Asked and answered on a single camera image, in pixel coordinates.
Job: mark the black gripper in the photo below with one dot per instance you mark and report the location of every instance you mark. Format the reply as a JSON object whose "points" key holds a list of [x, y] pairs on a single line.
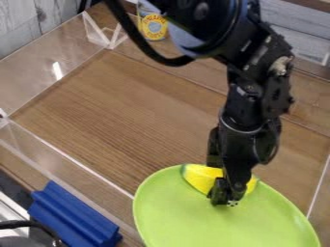
{"points": [[237, 149]]}

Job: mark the yellow toy banana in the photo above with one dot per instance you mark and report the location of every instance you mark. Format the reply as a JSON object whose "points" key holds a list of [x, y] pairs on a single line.
{"points": [[201, 176]]}

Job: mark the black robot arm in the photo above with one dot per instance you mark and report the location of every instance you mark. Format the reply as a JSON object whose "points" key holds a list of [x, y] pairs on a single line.
{"points": [[226, 31]]}

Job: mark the green plate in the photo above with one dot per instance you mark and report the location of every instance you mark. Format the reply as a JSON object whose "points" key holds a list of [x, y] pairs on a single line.
{"points": [[175, 217]]}

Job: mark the blue plastic block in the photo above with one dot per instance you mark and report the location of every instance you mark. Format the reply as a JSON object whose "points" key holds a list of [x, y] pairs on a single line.
{"points": [[81, 226]]}

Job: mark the yellow labelled tin can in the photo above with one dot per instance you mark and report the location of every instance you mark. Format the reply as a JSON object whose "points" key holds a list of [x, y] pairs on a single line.
{"points": [[153, 26]]}

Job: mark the clear acrylic corner bracket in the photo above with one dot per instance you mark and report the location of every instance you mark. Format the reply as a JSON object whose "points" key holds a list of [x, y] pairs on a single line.
{"points": [[106, 37]]}

